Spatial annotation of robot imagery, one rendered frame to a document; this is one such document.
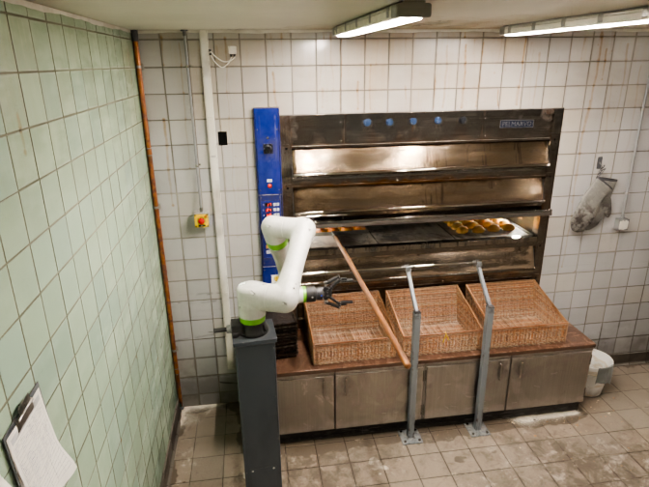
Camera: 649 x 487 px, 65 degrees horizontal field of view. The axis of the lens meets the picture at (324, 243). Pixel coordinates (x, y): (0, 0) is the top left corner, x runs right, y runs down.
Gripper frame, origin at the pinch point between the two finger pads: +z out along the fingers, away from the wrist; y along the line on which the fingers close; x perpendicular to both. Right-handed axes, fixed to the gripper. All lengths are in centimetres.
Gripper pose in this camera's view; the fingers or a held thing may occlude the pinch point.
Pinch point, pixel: (351, 291)
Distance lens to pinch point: 294.4
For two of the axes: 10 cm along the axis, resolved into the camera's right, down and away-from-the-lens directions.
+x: 1.6, 3.2, -9.3
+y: 0.1, 9.5, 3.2
